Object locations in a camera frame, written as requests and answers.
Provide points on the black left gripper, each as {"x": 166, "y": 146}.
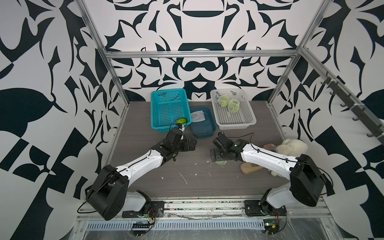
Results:
{"x": 186, "y": 147}

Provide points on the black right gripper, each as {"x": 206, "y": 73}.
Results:
{"x": 214, "y": 153}

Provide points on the white foam net front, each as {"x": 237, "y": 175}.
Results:
{"x": 221, "y": 163}

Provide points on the white foam net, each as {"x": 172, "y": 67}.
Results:
{"x": 221, "y": 163}
{"x": 198, "y": 116}
{"x": 233, "y": 106}

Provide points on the green custard apple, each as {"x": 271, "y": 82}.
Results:
{"x": 181, "y": 121}

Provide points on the white foam net sleeve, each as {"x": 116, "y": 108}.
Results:
{"x": 224, "y": 101}

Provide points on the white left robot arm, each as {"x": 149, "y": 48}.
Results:
{"x": 109, "y": 193}

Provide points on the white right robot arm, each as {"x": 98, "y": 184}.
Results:
{"x": 306, "y": 180}

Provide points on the white foam net back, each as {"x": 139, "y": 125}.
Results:
{"x": 198, "y": 116}

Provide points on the tan sponge block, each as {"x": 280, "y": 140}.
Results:
{"x": 249, "y": 168}

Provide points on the dark teal small tray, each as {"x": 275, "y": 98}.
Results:
{"x": 206, "y": 128}

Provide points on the white perforated plastic basket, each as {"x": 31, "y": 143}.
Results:
{"x": 244, "y": 118}

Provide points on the teal perforated plastic basket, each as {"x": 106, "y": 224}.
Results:
{"x": 168, "y": 107}

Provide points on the white plush toy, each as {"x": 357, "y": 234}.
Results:
{"x": 294, "y": 148}

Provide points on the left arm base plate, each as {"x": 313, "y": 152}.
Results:
{"x": 152, "y": 209}

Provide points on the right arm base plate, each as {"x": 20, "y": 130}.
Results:
{"x": 260, "y": 208}

